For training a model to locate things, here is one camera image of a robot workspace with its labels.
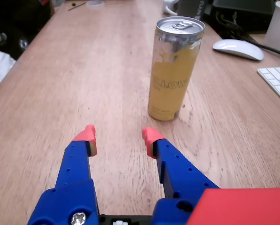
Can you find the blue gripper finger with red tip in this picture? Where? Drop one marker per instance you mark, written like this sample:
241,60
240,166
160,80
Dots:
69,201
179,173

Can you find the yellow Red Bull can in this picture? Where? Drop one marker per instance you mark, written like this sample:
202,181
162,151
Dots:
170,77

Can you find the white keyboard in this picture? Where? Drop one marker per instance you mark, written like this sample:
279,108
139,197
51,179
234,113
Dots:
279,80

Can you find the white computer mouse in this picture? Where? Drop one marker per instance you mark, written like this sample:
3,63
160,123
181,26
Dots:
238,49

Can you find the white plastic bag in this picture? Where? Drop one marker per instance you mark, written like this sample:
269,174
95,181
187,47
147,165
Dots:
0,65

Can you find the dark grey printed tumbler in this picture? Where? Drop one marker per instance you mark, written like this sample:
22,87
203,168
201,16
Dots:
191,9

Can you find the white mug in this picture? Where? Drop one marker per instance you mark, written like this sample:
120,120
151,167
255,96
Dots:
170,5

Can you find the black box device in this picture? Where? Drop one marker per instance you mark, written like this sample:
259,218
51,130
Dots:
243,9

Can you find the large white paper cup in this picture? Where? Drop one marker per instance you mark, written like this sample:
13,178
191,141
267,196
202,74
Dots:
279,25

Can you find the black backpack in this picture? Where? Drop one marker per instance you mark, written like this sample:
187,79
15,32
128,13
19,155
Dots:
15,23

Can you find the thin black stick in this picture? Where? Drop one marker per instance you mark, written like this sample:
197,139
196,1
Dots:
77,6

